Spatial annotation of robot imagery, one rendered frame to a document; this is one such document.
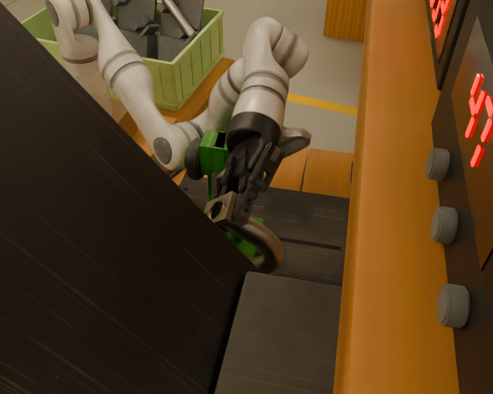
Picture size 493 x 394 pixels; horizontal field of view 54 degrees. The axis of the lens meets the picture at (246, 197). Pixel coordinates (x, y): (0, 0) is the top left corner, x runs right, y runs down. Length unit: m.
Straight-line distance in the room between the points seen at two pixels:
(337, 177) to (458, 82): 1.03
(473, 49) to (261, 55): 0.58
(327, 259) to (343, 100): 2.25
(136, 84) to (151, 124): 0.09
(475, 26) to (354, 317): 0.11
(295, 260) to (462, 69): 0.83
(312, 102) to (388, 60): 2.85
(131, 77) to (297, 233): 0.47
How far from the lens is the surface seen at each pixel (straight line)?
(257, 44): 0.77
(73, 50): 1.22
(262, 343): 0.50
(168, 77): 1.55
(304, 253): 1.01
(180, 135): 0.97
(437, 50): 0.29
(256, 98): 0.70
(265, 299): 0.53
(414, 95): 0.27
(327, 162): 1.26
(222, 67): 1.84
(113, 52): 1.09
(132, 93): 1.04
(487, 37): 0.18
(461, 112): 0.19
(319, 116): 3.01
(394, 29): 0.33
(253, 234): 0.63
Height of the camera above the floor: 1.67
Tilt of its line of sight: 44 degrees down
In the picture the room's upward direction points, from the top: straight up
